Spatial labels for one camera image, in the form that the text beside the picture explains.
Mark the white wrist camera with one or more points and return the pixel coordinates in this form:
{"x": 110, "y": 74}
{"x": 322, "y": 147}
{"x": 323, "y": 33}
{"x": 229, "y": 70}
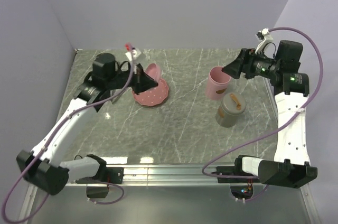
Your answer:
{"x": 136, "y": 56}
{"x": 264, "y": 38}

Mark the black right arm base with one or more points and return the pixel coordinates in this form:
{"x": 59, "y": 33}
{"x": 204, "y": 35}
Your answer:
{"x": 231, "y": 174}

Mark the grey round lid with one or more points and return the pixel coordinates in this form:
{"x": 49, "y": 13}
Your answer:
{"x": 233, "y": 104}

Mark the aluminium front rail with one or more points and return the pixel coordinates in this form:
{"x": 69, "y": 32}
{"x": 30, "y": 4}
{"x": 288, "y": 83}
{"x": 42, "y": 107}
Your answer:
{"x": 163, "y": 175}

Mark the pink round lid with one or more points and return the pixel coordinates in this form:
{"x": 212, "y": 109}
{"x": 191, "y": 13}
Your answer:
{"x": 153, "y": 70}

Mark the pink scalloped plate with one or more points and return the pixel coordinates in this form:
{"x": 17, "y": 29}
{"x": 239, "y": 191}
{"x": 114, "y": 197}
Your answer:
{"x": 153, "y": 97}

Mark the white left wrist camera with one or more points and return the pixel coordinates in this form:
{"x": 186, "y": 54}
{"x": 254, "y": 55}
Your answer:
{"x": 136, "y": 56}

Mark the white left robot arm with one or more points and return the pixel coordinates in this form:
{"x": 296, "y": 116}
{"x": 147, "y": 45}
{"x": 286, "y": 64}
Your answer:
{"x": 43, "y": 166}

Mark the pink tall canister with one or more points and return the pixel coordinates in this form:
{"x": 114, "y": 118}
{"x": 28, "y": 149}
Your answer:
{"x": 217, "y": 83}

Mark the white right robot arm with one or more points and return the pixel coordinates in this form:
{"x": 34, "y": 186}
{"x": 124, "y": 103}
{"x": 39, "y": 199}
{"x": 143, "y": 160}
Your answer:
{"x": 291, "y": 166}

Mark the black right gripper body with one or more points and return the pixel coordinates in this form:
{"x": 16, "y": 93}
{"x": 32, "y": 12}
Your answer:
{"x": 257, "y": 64}

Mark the grey tall canister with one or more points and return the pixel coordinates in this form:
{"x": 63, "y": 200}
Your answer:
{"x": 225, "y": 119}

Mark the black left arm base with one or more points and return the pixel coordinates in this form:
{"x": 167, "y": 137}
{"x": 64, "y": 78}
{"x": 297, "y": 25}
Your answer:
{"x": 113, "y": 175}

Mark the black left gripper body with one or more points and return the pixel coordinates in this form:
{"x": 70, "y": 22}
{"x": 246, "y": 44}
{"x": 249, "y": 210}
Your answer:
{"x": 121, "y": 78}

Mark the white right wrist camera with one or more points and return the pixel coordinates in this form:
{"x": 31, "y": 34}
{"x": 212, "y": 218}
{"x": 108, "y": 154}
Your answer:
{"x": 264, "y": 38}

